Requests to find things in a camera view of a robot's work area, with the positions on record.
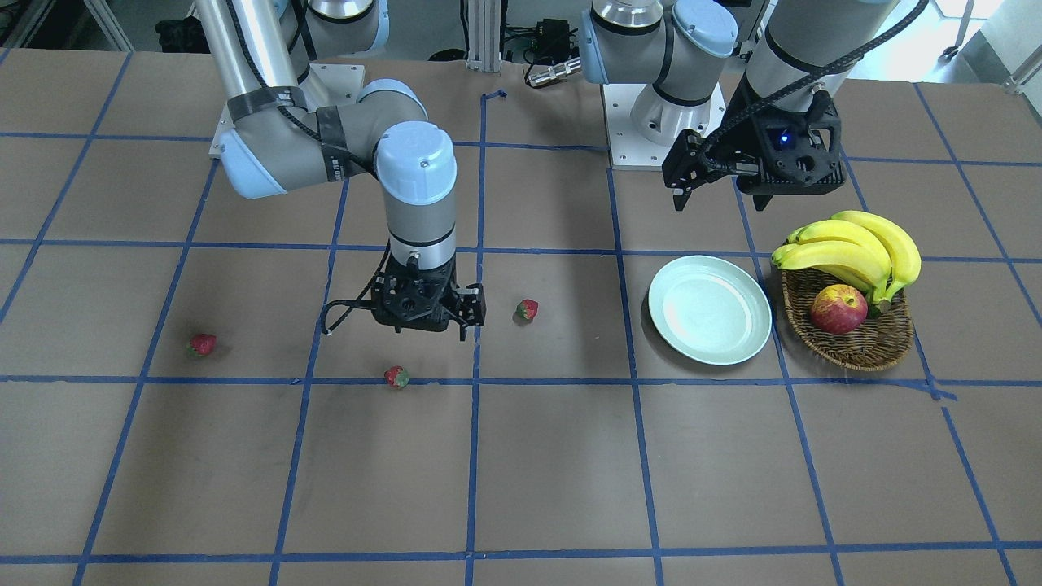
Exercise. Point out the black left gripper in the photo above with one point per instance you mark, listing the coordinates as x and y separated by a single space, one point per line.
739 143

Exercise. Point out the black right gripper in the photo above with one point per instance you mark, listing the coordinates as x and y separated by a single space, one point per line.
470 304

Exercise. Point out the strawberry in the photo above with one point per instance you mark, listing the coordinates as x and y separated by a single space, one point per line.
397 377
526 309
202 344

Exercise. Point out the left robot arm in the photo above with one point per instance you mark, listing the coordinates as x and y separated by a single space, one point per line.
681 48

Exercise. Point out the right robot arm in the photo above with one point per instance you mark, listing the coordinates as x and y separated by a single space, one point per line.
289 131

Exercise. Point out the light green plate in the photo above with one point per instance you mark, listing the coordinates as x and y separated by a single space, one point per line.
709 310

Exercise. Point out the yellow banana bunch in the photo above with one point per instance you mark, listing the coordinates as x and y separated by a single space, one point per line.
864 250

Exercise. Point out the red apple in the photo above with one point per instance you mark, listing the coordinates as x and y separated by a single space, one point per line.
838 309

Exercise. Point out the wicker basket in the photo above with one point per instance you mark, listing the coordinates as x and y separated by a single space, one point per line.
879 343

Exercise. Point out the aluminium frame post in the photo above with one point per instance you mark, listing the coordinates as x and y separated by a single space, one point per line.
483 23

